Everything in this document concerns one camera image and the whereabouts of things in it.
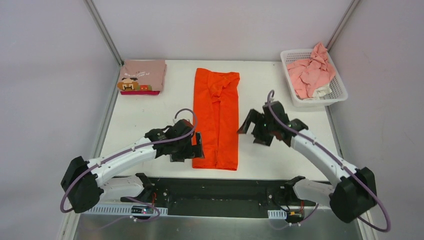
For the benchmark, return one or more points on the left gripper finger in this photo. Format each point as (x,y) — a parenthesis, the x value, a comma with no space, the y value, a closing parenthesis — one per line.
(197,148)
(177,157)

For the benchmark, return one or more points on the orange t shirt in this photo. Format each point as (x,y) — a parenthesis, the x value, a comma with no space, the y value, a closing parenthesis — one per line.
(216,105)

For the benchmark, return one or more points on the crumpled pink t shirt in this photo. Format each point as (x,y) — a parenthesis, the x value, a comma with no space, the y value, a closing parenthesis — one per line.
(308,74)

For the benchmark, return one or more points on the white cloth in basket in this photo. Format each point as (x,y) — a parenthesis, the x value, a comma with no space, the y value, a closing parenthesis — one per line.
(321,92)

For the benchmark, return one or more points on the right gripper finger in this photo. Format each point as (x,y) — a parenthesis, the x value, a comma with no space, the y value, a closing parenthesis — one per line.
(254,117)
(264,139)

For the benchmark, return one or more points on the folded pink printed t shirt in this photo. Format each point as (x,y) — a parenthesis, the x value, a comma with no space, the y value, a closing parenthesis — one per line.
(142,75)

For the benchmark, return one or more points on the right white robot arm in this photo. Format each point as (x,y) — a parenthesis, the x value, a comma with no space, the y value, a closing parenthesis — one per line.
(351,191)

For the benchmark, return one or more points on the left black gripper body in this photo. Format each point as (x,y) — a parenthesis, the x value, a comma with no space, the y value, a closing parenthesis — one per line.
(191,145)

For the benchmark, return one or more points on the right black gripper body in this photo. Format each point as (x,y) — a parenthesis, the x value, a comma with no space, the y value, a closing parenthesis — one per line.
(257,126)

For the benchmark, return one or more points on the aluminium frame rail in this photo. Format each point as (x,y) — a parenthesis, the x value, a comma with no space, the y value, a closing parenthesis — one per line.
(95,14)

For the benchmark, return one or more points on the white plastic basket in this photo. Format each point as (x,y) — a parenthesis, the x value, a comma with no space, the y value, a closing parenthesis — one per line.
(338,91)

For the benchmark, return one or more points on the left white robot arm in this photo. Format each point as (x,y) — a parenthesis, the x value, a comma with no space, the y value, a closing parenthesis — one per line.
(87,182)

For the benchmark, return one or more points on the black base frame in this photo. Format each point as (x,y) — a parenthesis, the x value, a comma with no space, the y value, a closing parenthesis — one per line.
(229,198)

